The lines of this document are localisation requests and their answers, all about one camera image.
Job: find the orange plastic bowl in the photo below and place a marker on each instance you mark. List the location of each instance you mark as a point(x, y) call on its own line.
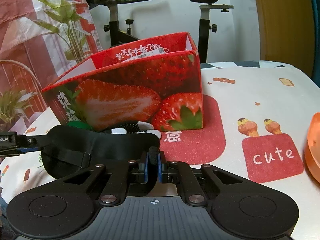
point(311, 151)

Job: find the green tasselled zongzi sachet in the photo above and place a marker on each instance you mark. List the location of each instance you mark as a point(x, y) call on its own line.
point(80, 124)

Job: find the white patterned table mat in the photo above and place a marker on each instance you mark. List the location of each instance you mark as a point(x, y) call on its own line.
point(247, 157)

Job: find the black sleep eye mask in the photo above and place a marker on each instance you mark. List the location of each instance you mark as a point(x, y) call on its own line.
point(73, 149)

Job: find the wooden door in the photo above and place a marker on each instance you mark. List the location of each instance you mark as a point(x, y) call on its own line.
point(287, 32)

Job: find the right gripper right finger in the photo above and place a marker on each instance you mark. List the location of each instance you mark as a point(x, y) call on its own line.
point(181, 175)

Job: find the pink printed backdrop cloth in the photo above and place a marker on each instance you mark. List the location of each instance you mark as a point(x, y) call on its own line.
point(40, 41)

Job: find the red strawberry cardboard box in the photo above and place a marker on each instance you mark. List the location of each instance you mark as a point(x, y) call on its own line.
point(155, 80)

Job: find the black white sock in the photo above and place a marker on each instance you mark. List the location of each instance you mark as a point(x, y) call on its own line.
point(133, 127)

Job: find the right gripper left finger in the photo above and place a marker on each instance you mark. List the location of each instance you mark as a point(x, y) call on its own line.
point(122, 176)

